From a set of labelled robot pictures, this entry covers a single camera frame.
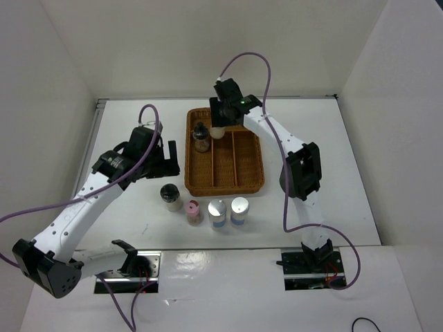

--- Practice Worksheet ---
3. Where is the green-capped white spice bottle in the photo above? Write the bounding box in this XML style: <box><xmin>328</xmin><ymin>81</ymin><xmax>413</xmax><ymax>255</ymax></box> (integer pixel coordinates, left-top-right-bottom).
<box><xmin>210</xmin><ymin>127</ymin><xmax>226</xmax><ymax>140</ymax></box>

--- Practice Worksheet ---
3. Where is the black-capped brown spice bottle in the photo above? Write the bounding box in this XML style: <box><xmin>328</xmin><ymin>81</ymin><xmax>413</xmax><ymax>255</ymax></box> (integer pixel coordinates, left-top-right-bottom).
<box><xmin>192</xmin><ymin>122</ymin><xmax>210</xmax><ymax>153</ymax></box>

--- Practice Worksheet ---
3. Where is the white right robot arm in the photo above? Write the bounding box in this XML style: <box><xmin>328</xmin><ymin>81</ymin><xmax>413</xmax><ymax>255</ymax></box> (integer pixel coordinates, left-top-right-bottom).
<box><xmin>209</xmin><ymin>78</ymin><xmax>333</xmax><ymax>272</ymax></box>

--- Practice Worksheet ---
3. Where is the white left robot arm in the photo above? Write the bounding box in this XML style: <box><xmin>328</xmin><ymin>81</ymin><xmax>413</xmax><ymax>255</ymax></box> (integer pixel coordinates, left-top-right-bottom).
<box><xmin>12</xmin><ymin>126</ymin><xmax>180</xmax><ymax>299</ymax></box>

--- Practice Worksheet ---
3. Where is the black-capped white spice bottle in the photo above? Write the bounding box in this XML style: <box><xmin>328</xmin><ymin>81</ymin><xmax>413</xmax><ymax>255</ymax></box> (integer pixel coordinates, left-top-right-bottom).
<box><xmin>160</xmin><ymin>183</ymin><xmax>183</xmax><ymax>212</ymax></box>

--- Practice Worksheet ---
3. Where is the brown wicker cutlery tray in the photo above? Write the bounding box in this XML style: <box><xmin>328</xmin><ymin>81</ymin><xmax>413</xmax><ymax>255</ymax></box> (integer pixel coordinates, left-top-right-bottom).
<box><xmin>184</xmin><ymin>108</ymin><xmax>264</xmax><ymax>196</ymax></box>

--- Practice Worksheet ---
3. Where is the pink-capped spice bottle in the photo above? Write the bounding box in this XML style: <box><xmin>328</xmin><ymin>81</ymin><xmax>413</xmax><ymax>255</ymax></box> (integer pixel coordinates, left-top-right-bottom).
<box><xmin>184</xmin><ymin>200</ymin><xmax>204</xmax><ymax>226</ymax></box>

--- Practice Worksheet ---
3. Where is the silver-capped blue label shaker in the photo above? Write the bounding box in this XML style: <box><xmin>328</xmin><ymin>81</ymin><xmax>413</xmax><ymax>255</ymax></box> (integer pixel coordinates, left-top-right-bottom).
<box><xmin>208</xmin><ymin>199</ymin><xmax>227</xmax><ymax>231</ymax></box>

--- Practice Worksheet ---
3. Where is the silver-capped blue shaker right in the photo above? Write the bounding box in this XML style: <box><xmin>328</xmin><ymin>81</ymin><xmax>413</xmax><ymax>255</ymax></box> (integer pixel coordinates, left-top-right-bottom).
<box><xmin>230</xmin><ymin>196</ymin><xmax>250</xmax><ymax>228</ymax></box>

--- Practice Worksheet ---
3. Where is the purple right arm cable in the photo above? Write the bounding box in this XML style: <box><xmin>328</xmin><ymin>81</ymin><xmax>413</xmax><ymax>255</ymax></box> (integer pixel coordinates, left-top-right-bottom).
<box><xmin>216</xmin><ymin>52</ymin><xmax>361</xmax><ymax>291</ymax></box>

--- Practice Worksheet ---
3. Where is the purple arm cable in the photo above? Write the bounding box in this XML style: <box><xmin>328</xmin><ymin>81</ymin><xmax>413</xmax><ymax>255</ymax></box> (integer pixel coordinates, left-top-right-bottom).
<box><xmin>0</xmin><ymin>104</ymin><xmax>163</xmax><ymax>332</ymax></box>
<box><xmin>216</xmin><ymin>52</ymin><xmax>361</xmax><ymax>291</ymax></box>

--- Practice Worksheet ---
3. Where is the aluminium table edge rail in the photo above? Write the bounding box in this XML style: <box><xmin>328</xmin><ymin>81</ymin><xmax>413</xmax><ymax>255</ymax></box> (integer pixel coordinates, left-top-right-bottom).
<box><xmin>71</xmin><ymin>98</ymin><xmax>108</xmax><ymax>198</ymax></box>

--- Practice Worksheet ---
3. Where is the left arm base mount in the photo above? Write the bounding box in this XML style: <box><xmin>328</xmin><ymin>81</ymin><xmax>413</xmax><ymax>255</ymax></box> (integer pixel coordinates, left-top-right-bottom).
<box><xmin>102</xmin><ymin>250</ymin><xmax>162</xmax><ymax>294</ymax></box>

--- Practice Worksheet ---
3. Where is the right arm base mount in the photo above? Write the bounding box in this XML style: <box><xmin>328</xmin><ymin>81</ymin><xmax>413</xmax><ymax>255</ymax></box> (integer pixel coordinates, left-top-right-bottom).
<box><xmin>276</xmin><ymin>250</ymin><xmax>347</xmax><ymax>291</ymax></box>

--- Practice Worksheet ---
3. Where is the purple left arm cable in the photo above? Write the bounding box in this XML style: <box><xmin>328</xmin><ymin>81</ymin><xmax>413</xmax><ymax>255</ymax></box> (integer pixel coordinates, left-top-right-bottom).
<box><xmin>0</xmin><ymin>104</ymin><xmax>163</xmax><ymax>332</ymax></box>

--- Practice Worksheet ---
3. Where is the black cable on floor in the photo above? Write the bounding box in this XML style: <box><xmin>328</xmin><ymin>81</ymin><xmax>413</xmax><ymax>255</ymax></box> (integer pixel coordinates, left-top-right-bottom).
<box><xmin>352</xmin><ymin>317</ymin><xmax>381</xmax><ymax>332</ymax></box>

